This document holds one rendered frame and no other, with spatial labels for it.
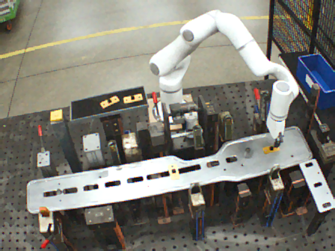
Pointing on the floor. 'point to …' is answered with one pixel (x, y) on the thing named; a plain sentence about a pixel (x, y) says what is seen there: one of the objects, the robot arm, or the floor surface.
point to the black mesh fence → (299, 30)
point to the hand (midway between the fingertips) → (273, 137)
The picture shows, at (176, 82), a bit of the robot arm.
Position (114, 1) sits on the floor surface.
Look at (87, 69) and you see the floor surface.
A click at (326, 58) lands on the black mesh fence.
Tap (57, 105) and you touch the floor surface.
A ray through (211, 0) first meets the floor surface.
